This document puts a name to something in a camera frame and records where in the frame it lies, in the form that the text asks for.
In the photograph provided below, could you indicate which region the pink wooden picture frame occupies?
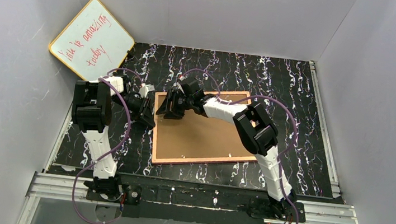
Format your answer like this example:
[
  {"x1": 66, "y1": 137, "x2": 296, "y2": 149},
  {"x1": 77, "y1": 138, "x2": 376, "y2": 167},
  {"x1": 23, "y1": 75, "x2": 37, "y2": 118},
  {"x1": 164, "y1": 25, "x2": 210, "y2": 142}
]
[{"x1": 147, "y1": 81, "x2": 265, "y2": 176}]

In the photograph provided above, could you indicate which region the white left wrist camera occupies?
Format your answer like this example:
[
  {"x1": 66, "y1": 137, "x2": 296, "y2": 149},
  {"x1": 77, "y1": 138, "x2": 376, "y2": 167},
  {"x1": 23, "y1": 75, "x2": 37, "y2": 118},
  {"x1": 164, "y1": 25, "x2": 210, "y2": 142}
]
[{"x1": 139, "y1": 83, "x2": 155, "y2": 99}]

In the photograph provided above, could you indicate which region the yellow rimmed whiteboard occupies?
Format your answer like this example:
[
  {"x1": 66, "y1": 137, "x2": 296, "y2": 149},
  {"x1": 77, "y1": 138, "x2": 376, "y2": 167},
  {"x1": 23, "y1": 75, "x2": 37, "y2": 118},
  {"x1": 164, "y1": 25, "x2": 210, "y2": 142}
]
[{"x1": 48, "y1": 0, "x2": 135, "y2": 81}]

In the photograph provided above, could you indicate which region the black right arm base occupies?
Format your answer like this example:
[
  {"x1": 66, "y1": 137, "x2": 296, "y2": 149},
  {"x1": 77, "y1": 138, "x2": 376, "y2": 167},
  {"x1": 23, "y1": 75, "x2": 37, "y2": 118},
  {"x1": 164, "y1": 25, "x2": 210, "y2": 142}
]
[{"x1": 246, "y1": 198, "x2": 306, "y2": 223}]

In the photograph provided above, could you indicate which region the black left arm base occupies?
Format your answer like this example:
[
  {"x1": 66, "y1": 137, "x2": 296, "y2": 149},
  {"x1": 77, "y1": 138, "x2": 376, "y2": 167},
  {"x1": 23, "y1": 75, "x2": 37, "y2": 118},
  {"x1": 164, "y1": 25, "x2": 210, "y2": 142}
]
[{"x1": 83, "y1": 181, "x2": 142, "y2": 206}]

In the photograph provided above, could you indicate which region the aluminium rail frame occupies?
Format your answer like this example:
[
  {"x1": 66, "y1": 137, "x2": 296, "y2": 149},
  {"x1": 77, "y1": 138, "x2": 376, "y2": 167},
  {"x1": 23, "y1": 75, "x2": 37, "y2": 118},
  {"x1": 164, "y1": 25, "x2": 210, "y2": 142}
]
[{"x1": 16, "y1": 29, "x2": 389, "y2": 224}]

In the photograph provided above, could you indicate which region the black marble pattern board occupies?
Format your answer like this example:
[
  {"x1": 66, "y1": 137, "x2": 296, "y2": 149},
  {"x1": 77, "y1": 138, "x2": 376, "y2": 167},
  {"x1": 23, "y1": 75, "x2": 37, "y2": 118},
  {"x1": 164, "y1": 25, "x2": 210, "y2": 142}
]
[{"x1": 45, "y1": 33, "x2": 350, "y2": 206}]

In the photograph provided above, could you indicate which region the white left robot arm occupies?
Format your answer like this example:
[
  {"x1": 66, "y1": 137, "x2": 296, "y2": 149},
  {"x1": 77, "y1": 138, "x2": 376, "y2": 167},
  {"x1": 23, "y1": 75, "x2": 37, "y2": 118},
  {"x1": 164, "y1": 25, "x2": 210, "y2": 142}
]
[{"x1": 72, "y1": 76, "x2": 155, "y2": 180}]

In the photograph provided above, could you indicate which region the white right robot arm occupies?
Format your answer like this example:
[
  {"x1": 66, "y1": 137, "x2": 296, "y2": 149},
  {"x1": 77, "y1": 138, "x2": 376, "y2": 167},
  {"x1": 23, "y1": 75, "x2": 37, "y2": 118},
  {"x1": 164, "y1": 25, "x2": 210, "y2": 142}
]
[{"x1": 156, "y1": 77, "x2": 295, "y2": 204}]

